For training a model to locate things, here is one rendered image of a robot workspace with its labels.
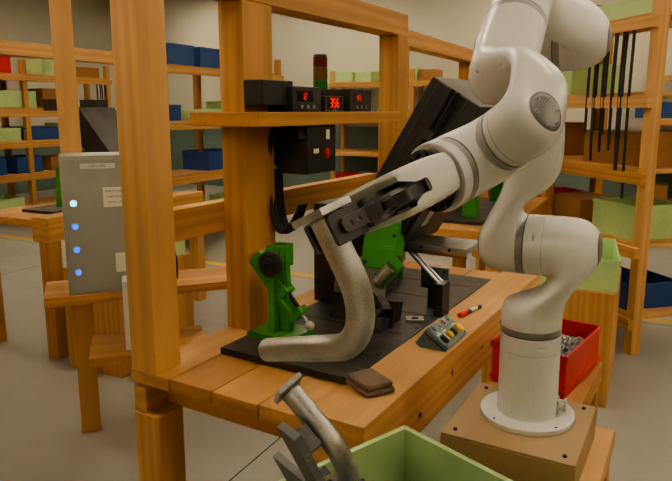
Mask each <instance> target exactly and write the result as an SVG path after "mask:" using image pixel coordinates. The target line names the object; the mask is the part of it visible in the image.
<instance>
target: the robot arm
mask: <svg viewBox="0 0 672 481"><path fill-rule="evenodd" d="M474 42H475V43H474V49H473V56H472V59H471V63H470V67H469V84H470V88H471V91H472V93H473V94H474V96H475V97H476V98H477V99H478V100H479V101H480V102H482V103H484V104H487V105H492V106H494V107H493V108H491V109H490V110H489V111H487V112H486V113H484V114H483V115H481V116H480V117H478V118H477V119H475V120H473V121H472V122H470V123H468V124H466V125H463V126H461V127H459V128H457V129H455V130H452V131H450V132H448V133H446V134H444V135H441V136H439V137H437V138H435V139H432V140H430V141H428V142H426V143H424V144H421V145H419V146H418V147H417V148H415V149H414V151H413V152H412V153H411V155H410V156H409V158H408V159H407V161H406V164H405V165H404V166H402V167H400V168H398V169H396V170H393V171H391V172H389V173H387V174H385V175H383V176H381V177H379V178H377V179H375V180H372V181H370V182H368V183H366V184H364V185H363V186H361V187H359V188H357V189H355V190H353V191H351V192H349V193H347V194H345V195H344V196H347V195H349V197H350V199H351V201H352V202H351V203H349V204H347V205H345V206H343V208H342V209H340V210H338V211H335V212H333V213H331V214H329V215H327V216H326V217H325V222H326V224H327V226H328V228H329V231H330V233H331V235H332V237H333V239H334V241H335V243H336V244H337V245H338V246H342V245H344V244H346V243H348V242H350V241H351V240H353V239H355V238H357V237H359V236H361V235H363V234H366V233H369V232H372V231H375V230H378V229H380V228H383V227H386V226H389V225H391V224H394V223H397V222H399V221H402V220H404V219H406V218H408V217H411V216H413V215H415V214H417V213H419V212H421V211H423V210H425V209H426V210H428V211H432V212H450V211H452V210H455V209H456V208H458V207H460V206H461V205H463V204H465V203H467V202H468V201H470V200H472V199H474V198H475V197H477V196H479V195H481V194H482V193H484V192H486V191H488V190H489V189H491V188H493V187H495V186H496V185H498V184H500V183H502V182H503V181H504V185H503V188H502V190H501V193H500V195H499V197H498V199H497V201H496V203H495V204H494V206H493V208H492V210H491V211H490V213H489V215H488V217H487V218H486V220H485V222H484V224H483V226H482V228H481V231H480V233H479V235H478V243H477V250H478V253H479V256H480V258H481V260H482V261H483V262H484V263H485V264H486V265H487V266H489V267H490V268H492V269H495V270H498V271H503V272H511V273H520V274H530V275H540V276H545V277H546V278H547V280H546V281H545V282H544V283H543V284H541V285H539V286H537V287H534V288H531V289H527V290H523V291H519V292H516V293H513V294H511V295H509V296H508V297H506V298H505V300H504V301H503V304H502V310H501V328H500V351H499V376H498V391H496V392H493V393H490V394H489V395H487V396H485V397H484V398H483V399H482V401H481V406H480V411H481V414H482V416H483V417H484V418H485V419H486V420H487V421H488V422H489V423H491V424H492V425H494V426H495V427H497V428H499V429H502V430H504V431H507V432H510V433H514V434H518V435H524V436H533V437H545V436H553V435H558V434H561V433H564V432H566V431H568V430H569V429H570V428H572V426H573V425H574V422H575V413H574V411H573V409H572V408H571V407H570V406H569V405H568V404H567V398H565V399H559V397H560V396H559V395H558V388H559V371H560V355H561V336H562V322H563V314H564V309H565V306H566V303H567V301H568V299H569V298H570V296H571V295H572V294H573V292H574V291H575V290H576V289H577V288H578V287H579V286H580V285H581V284H582V283H583V282H584V281H585V280H586V279H587V278H588V277H589V276H590V275H591V274H592V273H593V271H594V270H595V269H596V267H597V266H598V264H599V263H600V261H601V257H602V252H603V240H602V237H601V235H600V232H599V231H598V229H597V228H596V227H595V226H594V225H593V224H592V223H591V222H589V221H587V220H584V219H581V218H575V217H566V216H553V215H536V214H526V213H524V206H525V205H526V204H527V203H528V202H529V201H530V200H532V199H533V198H535V197H536V196H538V195H540V194H541V193H543V192H544V191H546V190H547V189H548V188H549V187H550V186H551V185H552V184H553V183H554V182H555V180H556V179H557V177H558V176H559V174H560V171H561V168H562V164H563V158H564V148H565V117H566V111H567V104H568V86H567V82H566V80H565V78H564V76H563V74H562V73H561V72H560V71H574V70H582V69H586V68H589V67H592V66H595V65H596V64H598V63H599V62H601V61H602V60H603V59H604V57H605V56H606V55H607V53H608V51H609V50H610V47H611V43H612V28H611V25H610V22H609V20H608V19H607V17H606V15H605V14H604V13H603V11H602V10H601V9H600V8H599V7H598V6H597V5H595V4H594V3H593V2H591V1H590V0H490V1H489V4H488V8H487V11H486V14H485V17H484V20H483V23H482V26H481V29H480V31H479V32H478V34H477V36H476V38H475V41H474ZM344 196H342V197H344ZM342 197H341V198H342Z"/></svg>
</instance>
